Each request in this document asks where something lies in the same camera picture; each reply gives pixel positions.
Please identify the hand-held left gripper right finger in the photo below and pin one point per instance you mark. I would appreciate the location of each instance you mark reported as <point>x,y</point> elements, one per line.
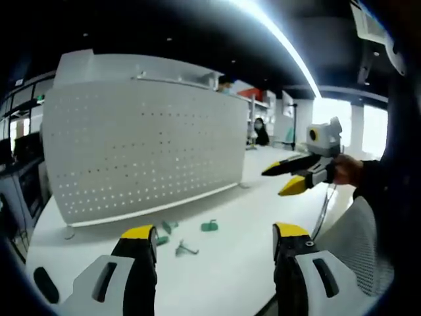
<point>292,263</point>

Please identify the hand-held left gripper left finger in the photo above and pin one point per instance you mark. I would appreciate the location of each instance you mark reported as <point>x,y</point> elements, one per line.
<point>135,263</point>

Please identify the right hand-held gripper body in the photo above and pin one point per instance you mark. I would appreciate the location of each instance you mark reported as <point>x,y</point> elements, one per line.
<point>320,136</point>

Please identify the green hook assembly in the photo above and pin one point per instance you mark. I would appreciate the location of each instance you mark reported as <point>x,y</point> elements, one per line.
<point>162,241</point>
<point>168,226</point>
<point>210,226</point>

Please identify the grey metal hook assembly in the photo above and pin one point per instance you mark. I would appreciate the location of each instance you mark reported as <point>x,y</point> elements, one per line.
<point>184,248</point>

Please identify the white perforated mounting plate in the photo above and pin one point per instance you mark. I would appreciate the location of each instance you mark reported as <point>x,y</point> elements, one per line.
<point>144,148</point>

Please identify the person's right hand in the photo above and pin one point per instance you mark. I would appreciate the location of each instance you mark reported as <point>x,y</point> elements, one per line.
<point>347,169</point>

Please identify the black tripod stand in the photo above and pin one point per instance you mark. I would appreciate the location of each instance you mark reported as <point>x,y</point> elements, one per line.
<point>294,126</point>

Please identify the white mesh chair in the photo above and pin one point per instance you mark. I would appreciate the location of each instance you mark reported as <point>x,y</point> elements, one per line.
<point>358,243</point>

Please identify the ceiling light strip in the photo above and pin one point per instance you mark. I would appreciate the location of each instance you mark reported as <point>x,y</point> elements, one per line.
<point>289,46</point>

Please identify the ceiling air conditioner unit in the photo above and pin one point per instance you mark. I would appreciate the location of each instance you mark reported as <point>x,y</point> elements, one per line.
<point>378,29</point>

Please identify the white partition cabinet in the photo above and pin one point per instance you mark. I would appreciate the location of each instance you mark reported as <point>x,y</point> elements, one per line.
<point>131,67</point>

